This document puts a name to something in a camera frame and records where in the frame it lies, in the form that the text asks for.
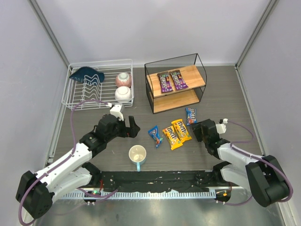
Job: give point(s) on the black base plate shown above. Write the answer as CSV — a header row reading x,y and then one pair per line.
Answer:
x,y
158,181

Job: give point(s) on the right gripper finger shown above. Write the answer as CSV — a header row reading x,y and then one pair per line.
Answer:
x,y
195,128
199,137

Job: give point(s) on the purple candy bag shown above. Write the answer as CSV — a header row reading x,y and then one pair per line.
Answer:
x,y
178,80
165,84

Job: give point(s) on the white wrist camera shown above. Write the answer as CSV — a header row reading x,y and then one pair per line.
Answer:
x,y
116,111
221,127

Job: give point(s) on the white wire dish rack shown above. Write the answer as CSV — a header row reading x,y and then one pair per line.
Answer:
x,y
91,87

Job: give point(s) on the black wire wooden shelf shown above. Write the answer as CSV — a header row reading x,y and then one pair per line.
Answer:
x,y
193,73

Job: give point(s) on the white ceramic bowl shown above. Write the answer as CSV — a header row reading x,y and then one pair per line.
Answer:
x,y
123,94

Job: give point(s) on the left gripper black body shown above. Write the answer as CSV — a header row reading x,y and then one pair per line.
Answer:
x,y
127,128

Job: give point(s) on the yellow candy bag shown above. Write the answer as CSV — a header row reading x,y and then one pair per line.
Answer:
x,y
172,138
181,130

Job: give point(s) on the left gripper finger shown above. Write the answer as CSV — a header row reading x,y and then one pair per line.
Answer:
x,y
121,122
133,128

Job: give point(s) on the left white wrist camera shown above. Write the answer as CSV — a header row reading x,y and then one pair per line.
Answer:
x,y
116,111

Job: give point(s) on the twisted blue candy bag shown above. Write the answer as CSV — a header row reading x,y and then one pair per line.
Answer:
x,y
154,133

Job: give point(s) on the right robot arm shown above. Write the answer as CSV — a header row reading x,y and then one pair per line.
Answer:
x,y
261,175

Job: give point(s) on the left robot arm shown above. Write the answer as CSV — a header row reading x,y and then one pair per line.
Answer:
x,y
38,191

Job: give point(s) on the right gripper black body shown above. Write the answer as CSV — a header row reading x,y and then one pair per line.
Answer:
x,y
201,131

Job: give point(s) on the pink ceramic bowl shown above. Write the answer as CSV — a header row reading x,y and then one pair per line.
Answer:
x,y
123,79

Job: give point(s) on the dark blue plate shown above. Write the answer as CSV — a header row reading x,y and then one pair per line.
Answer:
x,y
87,74

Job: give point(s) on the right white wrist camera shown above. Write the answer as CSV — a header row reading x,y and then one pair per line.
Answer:
x,y
221,127

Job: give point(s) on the white slotted cable duct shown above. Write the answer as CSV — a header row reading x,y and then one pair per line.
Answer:
x,y
173,194

